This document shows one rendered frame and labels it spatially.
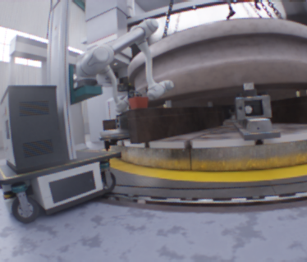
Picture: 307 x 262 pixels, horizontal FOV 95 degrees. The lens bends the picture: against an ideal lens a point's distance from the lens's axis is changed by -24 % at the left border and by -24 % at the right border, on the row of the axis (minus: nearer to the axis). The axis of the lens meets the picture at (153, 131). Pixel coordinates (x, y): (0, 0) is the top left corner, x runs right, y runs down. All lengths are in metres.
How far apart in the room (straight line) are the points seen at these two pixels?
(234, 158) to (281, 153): 0.46
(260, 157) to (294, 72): 1.28
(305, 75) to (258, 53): 0.71
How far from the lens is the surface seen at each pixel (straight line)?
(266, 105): 1.89
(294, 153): 1.88
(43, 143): 1.21
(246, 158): 1.76
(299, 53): 2.98
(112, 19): 5.57
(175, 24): 6.34
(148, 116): 2.06
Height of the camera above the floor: 0.53
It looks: 3 degrees down
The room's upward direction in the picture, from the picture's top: 6 degrees counter-clockwise
